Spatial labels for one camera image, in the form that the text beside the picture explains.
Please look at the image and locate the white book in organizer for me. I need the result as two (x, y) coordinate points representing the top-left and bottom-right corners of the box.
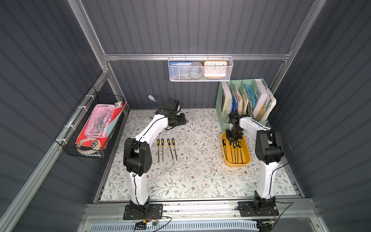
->
(253, 79), (277, 121)

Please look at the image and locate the black wire wall basket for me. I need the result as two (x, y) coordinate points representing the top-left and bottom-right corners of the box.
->
(55, 88), (127, 159)

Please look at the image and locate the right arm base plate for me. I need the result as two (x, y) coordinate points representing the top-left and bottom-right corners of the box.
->
(236, 200), (280, 217)

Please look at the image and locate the yellow plastic storage tray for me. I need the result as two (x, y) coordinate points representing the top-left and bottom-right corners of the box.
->
(221, 132), (251, 167)

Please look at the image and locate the blue box in mesh basket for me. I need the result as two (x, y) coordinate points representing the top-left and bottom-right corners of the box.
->
(168, 61), (192, 80)

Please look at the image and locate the red folder in basket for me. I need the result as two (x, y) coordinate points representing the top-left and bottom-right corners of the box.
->
(75, 101), (126, 150)

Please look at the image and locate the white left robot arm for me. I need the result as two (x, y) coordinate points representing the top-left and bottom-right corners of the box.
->
(123, 99), (187, 208)

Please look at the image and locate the grey tape roll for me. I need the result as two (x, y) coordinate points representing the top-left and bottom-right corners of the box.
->
(188, 61), (204, 80)

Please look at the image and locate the white mesh wall basket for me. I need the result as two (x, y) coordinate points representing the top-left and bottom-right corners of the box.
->
(168, 56), (234, 82)

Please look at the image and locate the yellow white clock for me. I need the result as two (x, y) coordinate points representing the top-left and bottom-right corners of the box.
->
(204, 61), (228, 78)

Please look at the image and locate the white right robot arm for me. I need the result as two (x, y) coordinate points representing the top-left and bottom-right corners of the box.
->
(226, 111), (285, 212)

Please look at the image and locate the green file organizer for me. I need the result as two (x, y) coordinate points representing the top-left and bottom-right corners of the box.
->
(215, 79), (268, 132)

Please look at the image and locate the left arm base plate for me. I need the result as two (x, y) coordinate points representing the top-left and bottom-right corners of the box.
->
(123, 203), (163, 220)

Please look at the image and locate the pink plastic tool case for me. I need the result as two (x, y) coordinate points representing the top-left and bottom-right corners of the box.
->
(84, 104), (115, 138)

